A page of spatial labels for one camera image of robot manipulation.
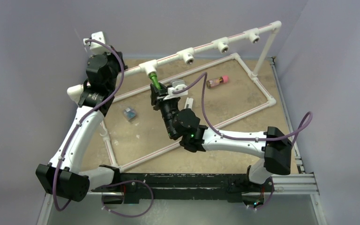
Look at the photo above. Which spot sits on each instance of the small blue foil packet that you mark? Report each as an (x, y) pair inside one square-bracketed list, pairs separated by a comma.
[(129, 113)]

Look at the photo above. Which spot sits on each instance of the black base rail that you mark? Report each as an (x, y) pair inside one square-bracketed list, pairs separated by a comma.
[(231, 187)]

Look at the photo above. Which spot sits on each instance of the pink capped small bottle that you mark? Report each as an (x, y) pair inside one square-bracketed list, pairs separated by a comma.
[(212, 83)]

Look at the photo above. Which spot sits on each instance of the green plastic water faucet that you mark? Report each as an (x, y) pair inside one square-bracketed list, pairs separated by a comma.
[(154, 80)]

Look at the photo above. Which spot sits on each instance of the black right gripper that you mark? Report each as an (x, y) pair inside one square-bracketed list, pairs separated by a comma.
[(159, 101)]

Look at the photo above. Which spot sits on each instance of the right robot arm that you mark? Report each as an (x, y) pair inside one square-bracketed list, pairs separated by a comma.
[(271, 147)]

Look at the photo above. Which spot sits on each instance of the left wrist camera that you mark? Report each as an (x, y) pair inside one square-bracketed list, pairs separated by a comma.
[(96, 43)]

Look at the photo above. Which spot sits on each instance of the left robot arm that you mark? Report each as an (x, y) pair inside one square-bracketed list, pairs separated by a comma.
[(62, 175)]

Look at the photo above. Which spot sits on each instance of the white PVC pipe frame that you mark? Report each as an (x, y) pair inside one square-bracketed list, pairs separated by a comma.
[(187, 55)]

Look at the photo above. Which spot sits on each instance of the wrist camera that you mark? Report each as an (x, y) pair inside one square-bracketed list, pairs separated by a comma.
[(176, 89), (96, 43)]

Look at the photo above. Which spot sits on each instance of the white plastic clip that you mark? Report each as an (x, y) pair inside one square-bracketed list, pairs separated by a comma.
[(189, 103)]

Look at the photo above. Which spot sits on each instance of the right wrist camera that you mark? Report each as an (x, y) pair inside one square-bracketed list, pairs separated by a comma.
[(176, 89)]

